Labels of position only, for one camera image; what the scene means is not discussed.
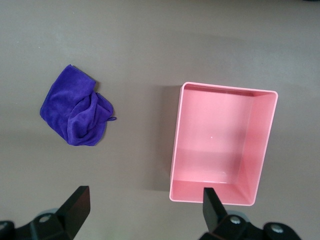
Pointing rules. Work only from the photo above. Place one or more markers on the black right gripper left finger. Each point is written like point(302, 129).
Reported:
point(72, 215)

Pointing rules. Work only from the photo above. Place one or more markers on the purple microfibre cloth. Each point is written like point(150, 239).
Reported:
point(75, 107)

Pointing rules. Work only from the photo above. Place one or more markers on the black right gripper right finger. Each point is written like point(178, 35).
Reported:
point(215, 215)

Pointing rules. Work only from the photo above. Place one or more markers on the pink plastic bin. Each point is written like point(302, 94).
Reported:
point(212, 125)

